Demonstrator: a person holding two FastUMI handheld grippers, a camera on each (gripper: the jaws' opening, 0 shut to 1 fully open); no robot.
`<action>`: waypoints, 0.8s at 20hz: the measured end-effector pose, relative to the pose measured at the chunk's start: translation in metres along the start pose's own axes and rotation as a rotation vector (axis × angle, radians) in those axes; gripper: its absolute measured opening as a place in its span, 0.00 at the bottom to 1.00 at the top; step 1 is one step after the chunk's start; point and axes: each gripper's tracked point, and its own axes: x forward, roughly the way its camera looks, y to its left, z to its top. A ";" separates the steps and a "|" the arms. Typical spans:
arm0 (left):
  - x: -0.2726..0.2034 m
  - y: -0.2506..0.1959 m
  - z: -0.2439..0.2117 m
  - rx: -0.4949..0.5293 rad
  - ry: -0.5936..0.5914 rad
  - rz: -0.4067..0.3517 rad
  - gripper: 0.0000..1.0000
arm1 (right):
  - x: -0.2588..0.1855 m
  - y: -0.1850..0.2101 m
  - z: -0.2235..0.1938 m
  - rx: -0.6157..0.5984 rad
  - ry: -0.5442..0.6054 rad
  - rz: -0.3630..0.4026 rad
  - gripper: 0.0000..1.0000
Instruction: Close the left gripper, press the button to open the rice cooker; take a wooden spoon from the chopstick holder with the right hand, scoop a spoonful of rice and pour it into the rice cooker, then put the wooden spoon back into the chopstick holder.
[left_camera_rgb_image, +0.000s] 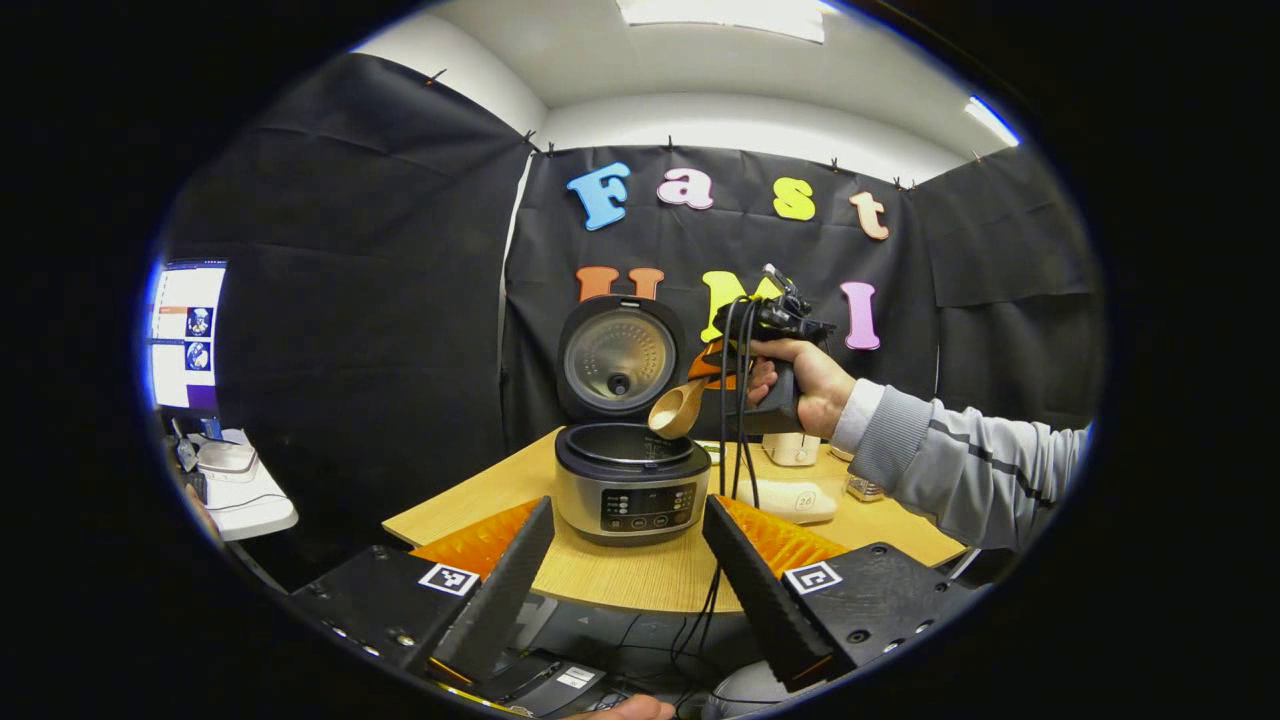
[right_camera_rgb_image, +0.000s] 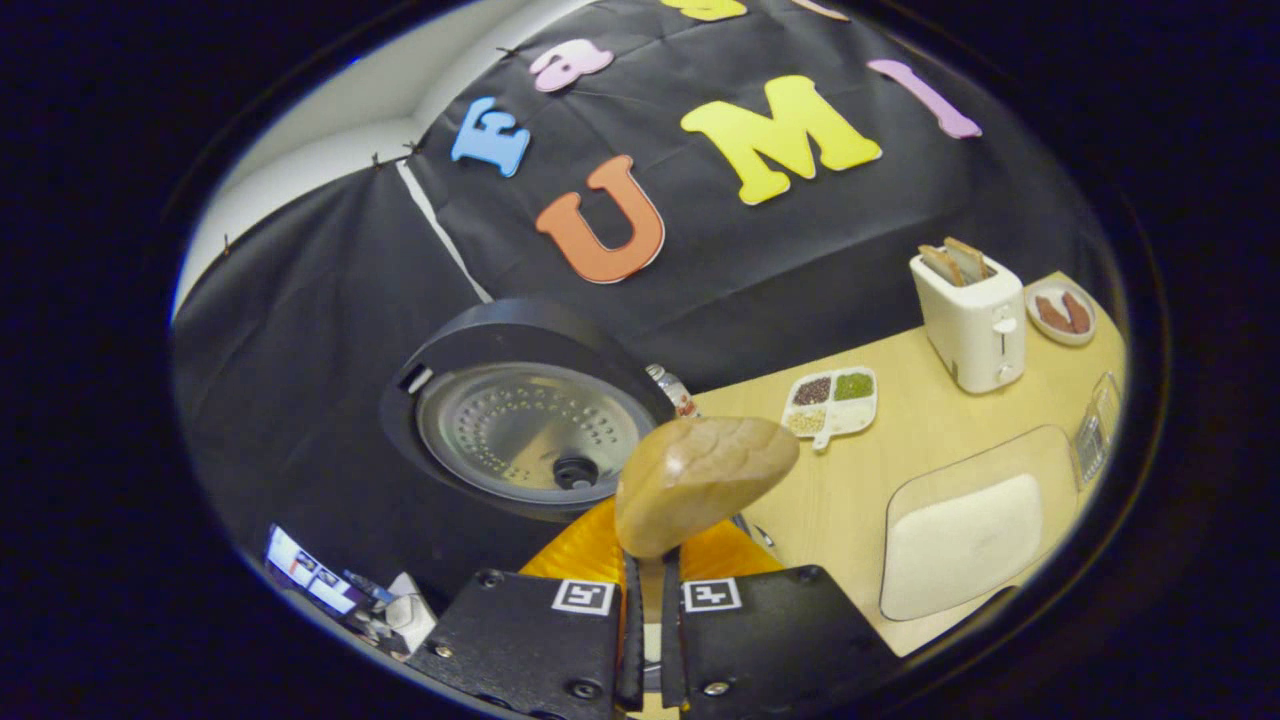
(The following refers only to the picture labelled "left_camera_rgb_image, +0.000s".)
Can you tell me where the white box device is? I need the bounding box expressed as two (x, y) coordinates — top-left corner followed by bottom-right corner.
(194, 440), (262, 485)

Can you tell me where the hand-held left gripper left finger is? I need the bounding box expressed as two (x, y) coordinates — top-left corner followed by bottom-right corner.
(285, 497), (556, 686)

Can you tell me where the black backdrop cloth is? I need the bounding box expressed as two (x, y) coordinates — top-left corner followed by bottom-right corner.
(160, 52), (1106, 591)

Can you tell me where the clear plastic rice box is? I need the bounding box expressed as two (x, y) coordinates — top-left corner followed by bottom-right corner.
(735, 478), (839, 526)

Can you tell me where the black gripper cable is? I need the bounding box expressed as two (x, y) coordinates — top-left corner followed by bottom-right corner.
(680, 293), (765, 701)

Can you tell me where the grey silver rice cooker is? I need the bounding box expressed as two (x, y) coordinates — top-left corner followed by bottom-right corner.
(553, 295), (713, 547)

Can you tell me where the white toaster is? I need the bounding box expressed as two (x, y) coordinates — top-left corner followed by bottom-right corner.
(762, 432), (824, 469)

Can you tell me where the computer monitor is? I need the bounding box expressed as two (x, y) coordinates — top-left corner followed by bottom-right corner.
(148, 259), (230, 414)

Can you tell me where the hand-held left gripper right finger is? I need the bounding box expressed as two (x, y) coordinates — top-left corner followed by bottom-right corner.
(702, 494), (976, 693)

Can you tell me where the wooden spoon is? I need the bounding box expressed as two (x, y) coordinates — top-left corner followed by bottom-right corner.
(647, 374), (714, 442)

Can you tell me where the narrow ceiling light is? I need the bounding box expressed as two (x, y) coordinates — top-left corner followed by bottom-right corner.
(964, 95), (1022, 149)

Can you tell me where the white side table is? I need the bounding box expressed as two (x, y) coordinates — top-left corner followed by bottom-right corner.
(165, 420), (300, 544)

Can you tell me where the large ceiling light panel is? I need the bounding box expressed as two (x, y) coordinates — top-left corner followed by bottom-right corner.
(615, 0), (830, 44)

